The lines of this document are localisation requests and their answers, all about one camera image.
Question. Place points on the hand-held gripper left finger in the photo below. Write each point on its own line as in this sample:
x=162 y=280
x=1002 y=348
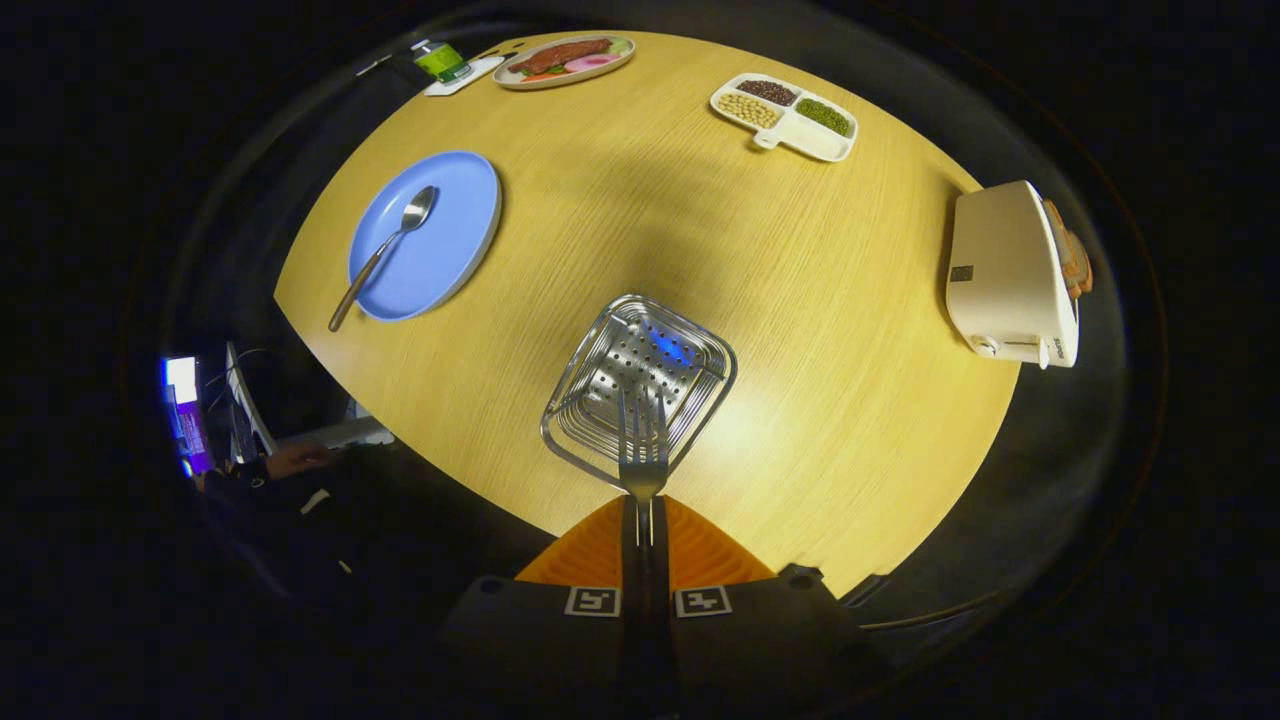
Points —
x=631 y=560

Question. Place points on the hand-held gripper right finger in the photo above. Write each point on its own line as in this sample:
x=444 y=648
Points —
x=660 y=560

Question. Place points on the metal fork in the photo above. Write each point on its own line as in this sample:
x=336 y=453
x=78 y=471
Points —
x=643 y=470

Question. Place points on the metal spoon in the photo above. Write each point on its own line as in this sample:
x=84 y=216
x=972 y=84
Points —
x=418 y=207

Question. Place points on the perforated metal basket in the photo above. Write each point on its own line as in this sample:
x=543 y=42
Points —
x=640 y=350

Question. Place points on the white side desk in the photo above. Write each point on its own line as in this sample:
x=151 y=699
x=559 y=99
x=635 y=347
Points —
x=340 y=432

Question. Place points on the blue plate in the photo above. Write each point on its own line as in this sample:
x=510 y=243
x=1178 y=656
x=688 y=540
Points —
x=450 y=230

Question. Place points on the white divided bean dish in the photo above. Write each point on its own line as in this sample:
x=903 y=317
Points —
x=815 y=145

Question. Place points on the white toaster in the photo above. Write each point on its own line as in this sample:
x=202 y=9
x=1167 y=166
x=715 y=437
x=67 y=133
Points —
x=1000 y=270

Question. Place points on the lit computer monitor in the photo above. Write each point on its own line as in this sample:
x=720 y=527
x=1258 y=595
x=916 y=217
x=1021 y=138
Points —
x=185 y=400

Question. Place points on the white oval food plate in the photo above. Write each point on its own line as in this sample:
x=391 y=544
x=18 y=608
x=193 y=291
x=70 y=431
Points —
x=575 y=79

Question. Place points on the pink ham slice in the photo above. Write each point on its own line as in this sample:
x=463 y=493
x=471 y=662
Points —
x=592 y=62

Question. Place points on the brown meat slice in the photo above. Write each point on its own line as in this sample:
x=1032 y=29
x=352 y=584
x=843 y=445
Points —
x=560 y=55

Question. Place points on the toast slice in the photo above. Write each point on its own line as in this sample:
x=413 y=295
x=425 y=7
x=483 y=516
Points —
x=1058 y=240
x=1082 y=265

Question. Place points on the small white coaster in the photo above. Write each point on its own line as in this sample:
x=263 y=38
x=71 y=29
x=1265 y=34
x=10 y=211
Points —
x=485 y=70

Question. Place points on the green label plastic bottle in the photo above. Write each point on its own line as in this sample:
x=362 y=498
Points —
x=442 y=62

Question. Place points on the white cloth clip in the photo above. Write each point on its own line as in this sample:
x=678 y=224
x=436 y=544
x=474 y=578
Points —
x=372 y=66

